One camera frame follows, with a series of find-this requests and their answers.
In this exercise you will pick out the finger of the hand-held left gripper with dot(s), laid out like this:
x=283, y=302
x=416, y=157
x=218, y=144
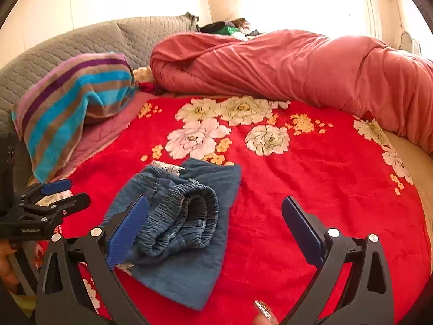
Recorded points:
x=55, y=186
x=64, y=204

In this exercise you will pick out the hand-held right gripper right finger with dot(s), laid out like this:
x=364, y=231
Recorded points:
x=301, y=230

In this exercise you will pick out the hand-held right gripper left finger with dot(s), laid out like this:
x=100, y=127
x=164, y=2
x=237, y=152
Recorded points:
x=130, y=233

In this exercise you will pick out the blue pants with lace hem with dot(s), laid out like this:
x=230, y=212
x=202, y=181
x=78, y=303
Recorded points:
x=203, y=260

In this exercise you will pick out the person's left hand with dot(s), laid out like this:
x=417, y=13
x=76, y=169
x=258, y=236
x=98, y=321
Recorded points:
x=6, y=264

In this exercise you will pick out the person's right hand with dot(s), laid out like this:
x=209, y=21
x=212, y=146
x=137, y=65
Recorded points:
x=265, y=313

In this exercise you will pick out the red floral blanket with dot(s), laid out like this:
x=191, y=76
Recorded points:
x=304, y=176

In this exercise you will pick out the striped towel pillow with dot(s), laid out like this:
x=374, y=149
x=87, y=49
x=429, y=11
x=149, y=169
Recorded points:
x=67, y=108

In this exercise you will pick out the grey quilted headboard cushion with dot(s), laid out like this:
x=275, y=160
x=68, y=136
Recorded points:
x=50, y=50

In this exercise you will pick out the cream cloth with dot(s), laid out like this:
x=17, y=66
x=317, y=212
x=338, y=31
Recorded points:
x=143, y=73

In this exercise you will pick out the red-pink quilt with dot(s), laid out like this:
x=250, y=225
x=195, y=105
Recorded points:
x=270, y=67

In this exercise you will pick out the green bag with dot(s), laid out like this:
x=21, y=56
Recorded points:
x=228, y=31

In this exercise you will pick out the black cloth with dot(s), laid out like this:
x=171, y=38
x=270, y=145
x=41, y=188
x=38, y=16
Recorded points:
x=213, y=27

